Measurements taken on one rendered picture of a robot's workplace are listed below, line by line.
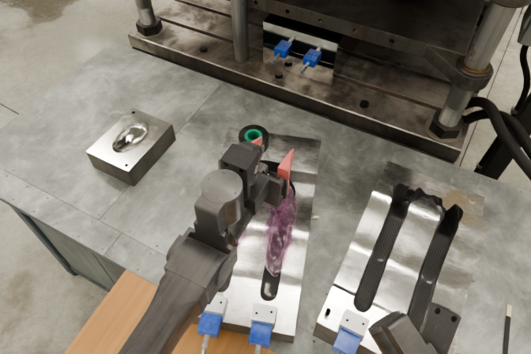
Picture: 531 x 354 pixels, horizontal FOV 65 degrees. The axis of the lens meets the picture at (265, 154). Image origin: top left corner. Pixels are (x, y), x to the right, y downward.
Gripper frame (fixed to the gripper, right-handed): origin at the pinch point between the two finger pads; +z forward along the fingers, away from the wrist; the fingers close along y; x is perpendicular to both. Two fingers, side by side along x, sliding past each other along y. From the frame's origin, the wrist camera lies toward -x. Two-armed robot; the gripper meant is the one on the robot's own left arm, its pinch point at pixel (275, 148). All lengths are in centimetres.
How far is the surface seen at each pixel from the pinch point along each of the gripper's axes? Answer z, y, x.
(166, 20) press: 77, 85, 39
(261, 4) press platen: 69, 37, 16
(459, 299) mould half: 4, -42, 31
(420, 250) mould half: 10.9, -31.7, 29.0
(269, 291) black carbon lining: -10.4, -4.6, 34.8
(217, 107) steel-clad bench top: 40, 38, 38
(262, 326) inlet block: -18.5, -6.9, 33.1
